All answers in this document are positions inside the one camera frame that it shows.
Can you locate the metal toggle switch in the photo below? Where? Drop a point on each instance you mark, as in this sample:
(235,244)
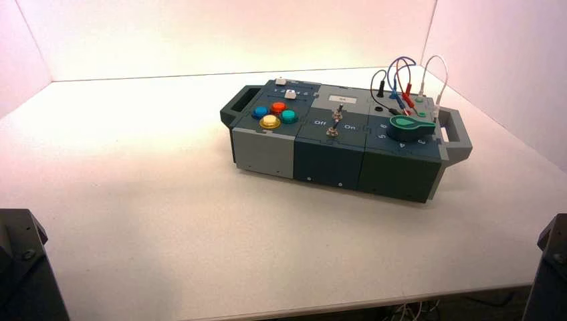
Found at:
(339,114)
(331,131)

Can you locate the teal round push button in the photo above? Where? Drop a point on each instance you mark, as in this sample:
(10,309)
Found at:
(289,116)

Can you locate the white slider cap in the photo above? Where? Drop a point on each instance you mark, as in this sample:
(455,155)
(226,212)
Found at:
(280,81)
(290,94)

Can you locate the orange red round push button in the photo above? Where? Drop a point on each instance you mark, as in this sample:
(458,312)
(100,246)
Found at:
(278,107)

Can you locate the black banana socket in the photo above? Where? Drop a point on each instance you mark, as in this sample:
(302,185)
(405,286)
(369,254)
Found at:
(378,108)

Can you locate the yellow round push button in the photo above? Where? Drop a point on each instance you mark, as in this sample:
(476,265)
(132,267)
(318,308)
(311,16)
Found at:
(269,121)

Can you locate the grey blue modular control box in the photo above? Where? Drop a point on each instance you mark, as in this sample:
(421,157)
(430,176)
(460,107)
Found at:
(328,159)

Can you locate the blue round push button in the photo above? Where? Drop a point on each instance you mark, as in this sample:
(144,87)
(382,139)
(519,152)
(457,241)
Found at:
(260,112)

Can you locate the green pointer rotary knob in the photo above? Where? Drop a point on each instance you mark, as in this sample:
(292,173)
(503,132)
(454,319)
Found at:
(405,126)

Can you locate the white display label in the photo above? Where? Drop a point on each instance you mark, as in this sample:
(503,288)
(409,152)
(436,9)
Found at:
(343,99)

